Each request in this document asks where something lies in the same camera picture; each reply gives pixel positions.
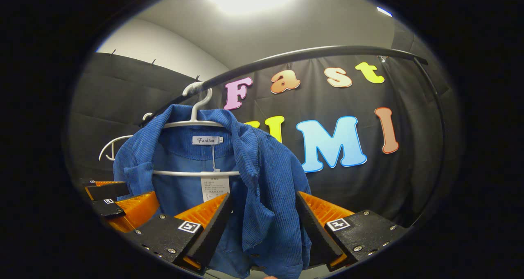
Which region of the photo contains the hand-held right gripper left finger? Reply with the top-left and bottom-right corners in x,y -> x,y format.
123,192 -> 234,275

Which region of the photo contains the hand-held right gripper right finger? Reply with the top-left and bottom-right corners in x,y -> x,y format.
296,190 -> 410,272

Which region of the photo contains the blue corduroy jacket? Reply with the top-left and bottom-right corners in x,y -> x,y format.
113,104 -> 312,279

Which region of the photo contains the white plastic hanger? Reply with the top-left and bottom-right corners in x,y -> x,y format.
152,82 -> 242,177
98,112 -> 153,162

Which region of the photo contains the black metal clothes rack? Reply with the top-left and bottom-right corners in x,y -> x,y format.
139,45 -> 447,230

